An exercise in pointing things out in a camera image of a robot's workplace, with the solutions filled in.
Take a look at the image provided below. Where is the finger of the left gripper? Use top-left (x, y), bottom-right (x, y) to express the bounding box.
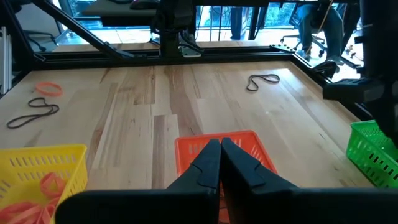
top-left (322, 77), bottom-right (398, 147)

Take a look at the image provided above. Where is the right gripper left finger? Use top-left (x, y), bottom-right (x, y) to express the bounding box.
top-left (55, 139), bottom-right (222, 224)

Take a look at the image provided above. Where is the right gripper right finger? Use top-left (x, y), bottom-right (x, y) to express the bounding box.
top-left (221, 138), bottom-right (398, 224)

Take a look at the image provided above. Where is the green plastic basket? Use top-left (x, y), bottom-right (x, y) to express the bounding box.
top-left (345, 119), bottom-right (398, 189)

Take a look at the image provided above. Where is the orange rubber band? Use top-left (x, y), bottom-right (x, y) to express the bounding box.
top-left (0, 201), bottom-right (55, 224)
top-left (34, 82), bottom-right (64, 97)
top-left (39, 172), bottom-right (68, 200)

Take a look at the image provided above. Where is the thin black rubber band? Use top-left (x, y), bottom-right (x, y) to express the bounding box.
top-left (246, 73), bottom-right (281, 93)
top-left (6, 96), bottom-right (60, 129)

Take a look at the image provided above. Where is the person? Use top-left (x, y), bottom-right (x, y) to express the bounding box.
top-left (294, 2), bottom-right (346, 67)

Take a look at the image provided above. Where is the orange plastic basket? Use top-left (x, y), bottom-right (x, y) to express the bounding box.
top-left (174, 129), bottom-right (279, 224)

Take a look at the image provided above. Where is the black office chair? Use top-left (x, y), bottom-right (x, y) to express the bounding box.
top-left (23, 29), bottom-right (60, 53)
top-left (279, 12), bottom-right (361, 69)

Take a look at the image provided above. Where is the silver mounting plate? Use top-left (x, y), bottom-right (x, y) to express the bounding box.
top-left (179, 45), bottom-right (203, 58)

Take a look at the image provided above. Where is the yellow plastic basket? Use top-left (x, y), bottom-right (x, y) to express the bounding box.
top-left (0, 143), bottom-right (88, 224)

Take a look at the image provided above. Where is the silver aluminium extrusion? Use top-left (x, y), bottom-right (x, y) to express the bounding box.
top-left (0, 26), bottom-right (13, 94)

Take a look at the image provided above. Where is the black aluminium table frame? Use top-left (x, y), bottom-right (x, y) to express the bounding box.
top-left (0, 0), bottom-right (377, 122)

